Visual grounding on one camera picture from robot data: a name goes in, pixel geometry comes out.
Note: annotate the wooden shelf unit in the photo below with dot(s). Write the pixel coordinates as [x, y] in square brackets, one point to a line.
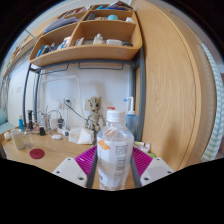
[93, 51]

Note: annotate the white crumpled paper bag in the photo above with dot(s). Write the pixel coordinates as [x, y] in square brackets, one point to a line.
[80, 136]

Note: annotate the blue spray bottle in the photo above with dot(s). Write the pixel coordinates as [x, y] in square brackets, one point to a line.
[131, 121]

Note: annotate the wrapped round bun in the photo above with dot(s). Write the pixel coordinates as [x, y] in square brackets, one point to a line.
[7, 136]

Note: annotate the teal pillow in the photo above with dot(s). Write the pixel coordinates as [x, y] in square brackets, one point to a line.
[2, 116]

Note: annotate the black cylindrical device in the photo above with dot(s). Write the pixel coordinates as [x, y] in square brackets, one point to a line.
[30, 120]

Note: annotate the black charger block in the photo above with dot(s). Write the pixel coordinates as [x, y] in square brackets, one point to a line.
[42, 131]

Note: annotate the small green object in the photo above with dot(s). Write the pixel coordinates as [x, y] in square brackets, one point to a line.
[152, 155]

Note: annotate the clear plastic water bottle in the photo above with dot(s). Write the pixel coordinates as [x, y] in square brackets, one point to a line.
[115, 150]

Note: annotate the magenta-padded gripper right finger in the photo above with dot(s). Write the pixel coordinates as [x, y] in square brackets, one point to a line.
[156, 170]

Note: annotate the grey metal bed frame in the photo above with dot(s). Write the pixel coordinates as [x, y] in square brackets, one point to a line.
[142, 100]

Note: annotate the wooden bed rail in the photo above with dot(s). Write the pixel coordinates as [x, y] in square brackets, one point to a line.
[20, 50]

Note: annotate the cream ceramic cup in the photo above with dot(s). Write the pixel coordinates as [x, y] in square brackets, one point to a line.
[18, 140]

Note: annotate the flat round red coaster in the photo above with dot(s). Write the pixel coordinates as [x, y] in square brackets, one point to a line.
[37, 153]

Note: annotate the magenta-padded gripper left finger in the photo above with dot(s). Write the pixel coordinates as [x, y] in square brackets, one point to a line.
[68, 170]

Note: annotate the blue tube white cap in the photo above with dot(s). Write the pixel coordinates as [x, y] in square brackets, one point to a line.
[21, 123]

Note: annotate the brown tree figurine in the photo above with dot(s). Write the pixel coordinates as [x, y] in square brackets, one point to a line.
[95, 115]

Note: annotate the striped hanging towel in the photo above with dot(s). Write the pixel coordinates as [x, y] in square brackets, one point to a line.
[216, 110]

